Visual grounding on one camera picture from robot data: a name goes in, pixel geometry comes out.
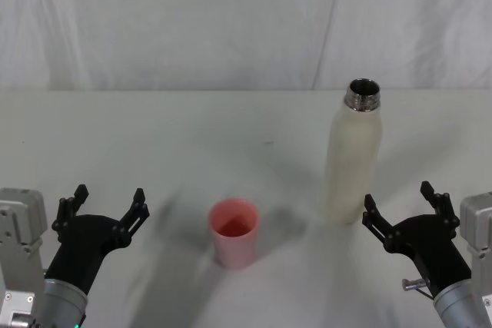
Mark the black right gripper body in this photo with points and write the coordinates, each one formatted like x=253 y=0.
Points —
x=430 y=243

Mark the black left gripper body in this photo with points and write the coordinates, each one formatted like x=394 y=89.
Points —
x=82 y=241

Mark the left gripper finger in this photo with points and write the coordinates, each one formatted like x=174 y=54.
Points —
x=65 y=209
x=132 y=220

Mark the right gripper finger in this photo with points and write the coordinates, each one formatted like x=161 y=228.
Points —
x=442 y=205
x=378 y=224

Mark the cream vacuum bottle steel neck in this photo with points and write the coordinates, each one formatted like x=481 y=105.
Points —
x=353 y=159

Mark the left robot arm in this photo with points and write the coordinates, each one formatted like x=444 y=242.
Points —
x=19 y=224

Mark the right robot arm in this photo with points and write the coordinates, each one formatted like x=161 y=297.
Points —
x=476 y=224

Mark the white table cloth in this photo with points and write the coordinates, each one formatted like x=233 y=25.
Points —
x=161 y=143

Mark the pink plastic cup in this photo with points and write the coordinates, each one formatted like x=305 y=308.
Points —
x=235 y=252

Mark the white wrinkled curtain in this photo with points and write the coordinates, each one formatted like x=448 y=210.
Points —
x=215 y=20

